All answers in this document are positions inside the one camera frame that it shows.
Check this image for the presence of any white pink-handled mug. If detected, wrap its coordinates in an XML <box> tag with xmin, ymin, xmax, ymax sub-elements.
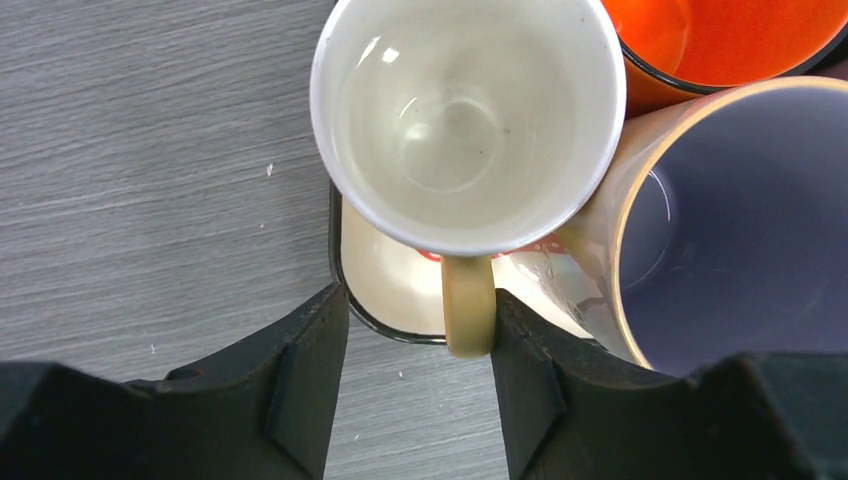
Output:
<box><xmin>510</xmin><ymin>76</ymin><xmax>847</xmax><ymax>376</ymax></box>

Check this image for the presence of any white strawberry tray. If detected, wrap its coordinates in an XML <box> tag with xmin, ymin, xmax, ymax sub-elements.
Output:
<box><xmin>328</xmin><ymin>182</ymin><xmax>598</xmax><ymax>347</ymax></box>

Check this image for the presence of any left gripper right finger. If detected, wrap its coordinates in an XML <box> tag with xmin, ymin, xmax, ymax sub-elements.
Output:
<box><xmin>491</xmin><ymin>289</ymin><xmax>847</xmax><ymax>479</ymax></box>

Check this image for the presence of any orange mug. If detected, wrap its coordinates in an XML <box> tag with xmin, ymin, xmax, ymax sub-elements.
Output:
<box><xmin>603</xmin><ymin>0</ymin><xmax>847</xmax><ymax>118</ymax></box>

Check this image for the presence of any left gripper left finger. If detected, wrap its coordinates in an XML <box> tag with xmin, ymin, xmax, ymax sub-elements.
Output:
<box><xmin>1</xmin><ymin>283</ymin><xmax>349</xmax><ymax>479</ymax></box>

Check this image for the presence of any cream yellow mug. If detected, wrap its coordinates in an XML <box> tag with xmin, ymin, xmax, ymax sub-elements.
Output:
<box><xmin>309</xmin><ymin>0</ymin><xmax>626</xmax><ymax>358</ymax></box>

